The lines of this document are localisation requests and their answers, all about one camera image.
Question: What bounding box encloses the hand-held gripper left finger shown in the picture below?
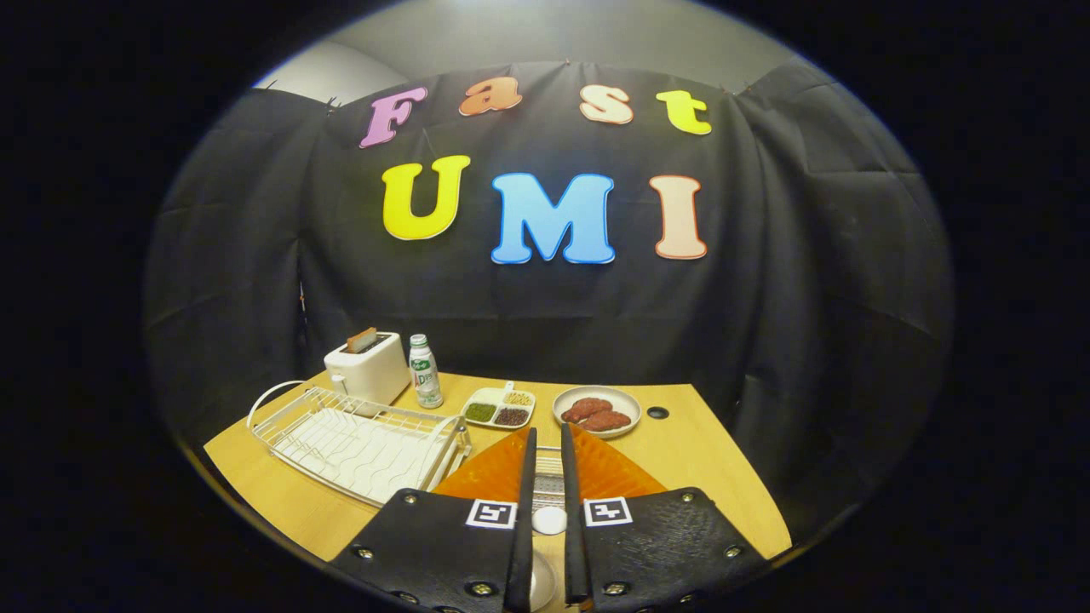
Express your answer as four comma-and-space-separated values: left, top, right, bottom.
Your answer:
328, 427, 539, 613

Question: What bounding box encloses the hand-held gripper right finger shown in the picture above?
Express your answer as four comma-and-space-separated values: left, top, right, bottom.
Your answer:
559, 423, 767, 613

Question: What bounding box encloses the beige round plate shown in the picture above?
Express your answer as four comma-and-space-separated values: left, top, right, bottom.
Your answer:
530, 549, 560, 612

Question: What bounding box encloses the metal wire basket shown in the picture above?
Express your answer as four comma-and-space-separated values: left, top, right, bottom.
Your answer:
534, 445, 567, 512

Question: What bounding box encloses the white wire dish rack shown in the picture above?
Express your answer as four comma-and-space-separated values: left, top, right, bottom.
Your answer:
247, 380, 472, 508

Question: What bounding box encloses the divided dish of beans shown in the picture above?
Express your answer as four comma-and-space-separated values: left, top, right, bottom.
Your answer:
461, 382, 537, 430

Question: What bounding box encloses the beige plate with meat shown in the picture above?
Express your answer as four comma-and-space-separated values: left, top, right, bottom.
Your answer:
552, 386, 642, 439

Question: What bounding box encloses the white and green bottle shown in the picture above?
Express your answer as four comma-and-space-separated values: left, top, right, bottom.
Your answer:
409, 334, 444, 410

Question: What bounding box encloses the white toaster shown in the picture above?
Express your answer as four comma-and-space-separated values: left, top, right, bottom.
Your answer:
324, 331, 412, 406

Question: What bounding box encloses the black backdrop cloth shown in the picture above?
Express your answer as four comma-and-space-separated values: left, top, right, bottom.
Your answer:
143, 60, 955, 546

